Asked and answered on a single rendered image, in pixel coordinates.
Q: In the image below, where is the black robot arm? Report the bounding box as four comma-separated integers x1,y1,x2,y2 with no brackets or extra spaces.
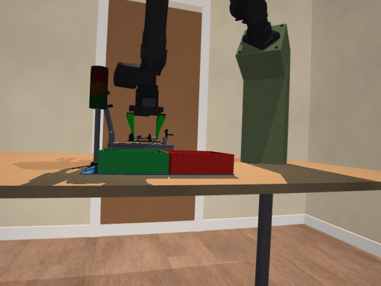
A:
114,0,280,107

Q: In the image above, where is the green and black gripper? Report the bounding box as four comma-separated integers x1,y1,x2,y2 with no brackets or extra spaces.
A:
126,105,165,139

